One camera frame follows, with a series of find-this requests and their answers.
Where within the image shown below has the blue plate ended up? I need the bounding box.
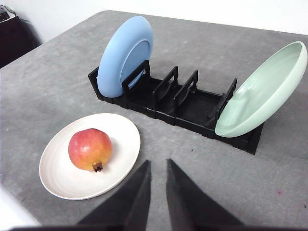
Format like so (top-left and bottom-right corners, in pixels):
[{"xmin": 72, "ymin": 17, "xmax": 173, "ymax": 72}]
[{"xmin": 97, "ymin": 16, "xmax": 154, "ymax": 98}]

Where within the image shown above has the green plate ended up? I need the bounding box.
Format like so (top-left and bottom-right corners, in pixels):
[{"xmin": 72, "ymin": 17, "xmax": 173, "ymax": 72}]
[{"xmin": 215, "ymin": 41, "xmax": 308, "ymax": 138}]

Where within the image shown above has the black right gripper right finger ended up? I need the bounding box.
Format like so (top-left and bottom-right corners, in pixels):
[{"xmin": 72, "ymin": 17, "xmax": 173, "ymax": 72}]
[{"xmin": 166, "ymin": 159, "xmax": 243, "ymax": 228}]

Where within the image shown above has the red yellow pomegranate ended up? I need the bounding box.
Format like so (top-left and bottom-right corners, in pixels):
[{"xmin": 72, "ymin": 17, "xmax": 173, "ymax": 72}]
[{"xmin": 68, "ymin": 128, "xmax": 113, "ymax": 172}]

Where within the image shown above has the black plastic dish rack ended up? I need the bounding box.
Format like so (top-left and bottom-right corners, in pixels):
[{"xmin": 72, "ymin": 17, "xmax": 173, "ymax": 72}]
[{"xmin": 88, "ymin": 60, "xmax": 264, "ymax": 154}]

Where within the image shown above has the dark object at table edge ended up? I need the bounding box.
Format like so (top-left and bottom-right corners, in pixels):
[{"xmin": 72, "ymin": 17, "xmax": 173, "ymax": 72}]
[{"xmin": 0, "ymin": 4, "xmax": 43, "ymax": 68}]

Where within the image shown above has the white plate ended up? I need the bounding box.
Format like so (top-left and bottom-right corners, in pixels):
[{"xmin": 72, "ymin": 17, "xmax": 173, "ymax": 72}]
[{"xmin": 39, "ymin": 113, "xmax": 141, "ymax": 200}]

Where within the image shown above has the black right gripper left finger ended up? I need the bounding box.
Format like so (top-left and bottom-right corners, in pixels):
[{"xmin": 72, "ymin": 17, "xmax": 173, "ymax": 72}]
[{"xmin": 77, "ymin": 160, "xmax": 152, "ymax": 228}]

